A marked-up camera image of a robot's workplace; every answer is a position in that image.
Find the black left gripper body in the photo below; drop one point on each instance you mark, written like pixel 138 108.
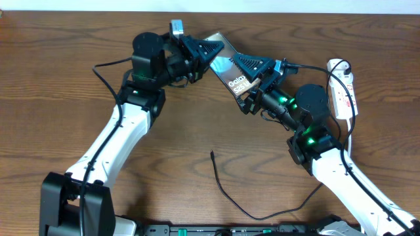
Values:
pixel 188 65

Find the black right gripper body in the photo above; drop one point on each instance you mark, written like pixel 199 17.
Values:
pixel 269 82

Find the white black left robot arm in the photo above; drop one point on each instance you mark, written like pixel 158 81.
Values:
pixel 79 202

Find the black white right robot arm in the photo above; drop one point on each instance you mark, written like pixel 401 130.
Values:
pixel 314 147

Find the white power strip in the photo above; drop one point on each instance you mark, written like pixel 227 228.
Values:
pixel 341 100

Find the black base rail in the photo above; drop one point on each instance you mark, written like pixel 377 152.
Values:
pixel 282 229

